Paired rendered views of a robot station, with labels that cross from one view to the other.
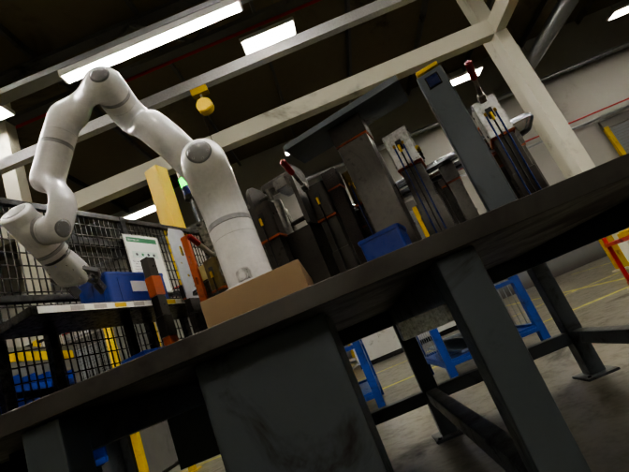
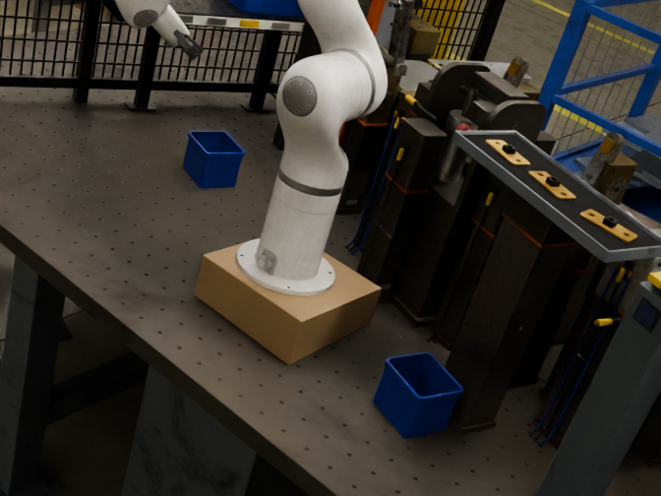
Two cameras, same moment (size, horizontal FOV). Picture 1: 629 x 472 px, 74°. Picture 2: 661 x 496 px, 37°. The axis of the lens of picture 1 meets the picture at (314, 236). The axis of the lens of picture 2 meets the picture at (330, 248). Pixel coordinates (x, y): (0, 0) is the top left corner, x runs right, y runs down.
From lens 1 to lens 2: 1.37 m
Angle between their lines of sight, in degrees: 53
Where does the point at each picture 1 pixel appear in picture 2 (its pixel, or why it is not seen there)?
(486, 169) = (575, 464)
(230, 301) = (225, 284)
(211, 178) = (299, 133)
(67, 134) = not seen: outside the picture
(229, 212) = (302, 181)
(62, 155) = not seen: outside the picture
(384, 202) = (482, 337)
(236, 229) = (294, 208)
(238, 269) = (268, 248)
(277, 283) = (270, 319)
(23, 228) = not seen: outside the picture
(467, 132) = (604, 412)
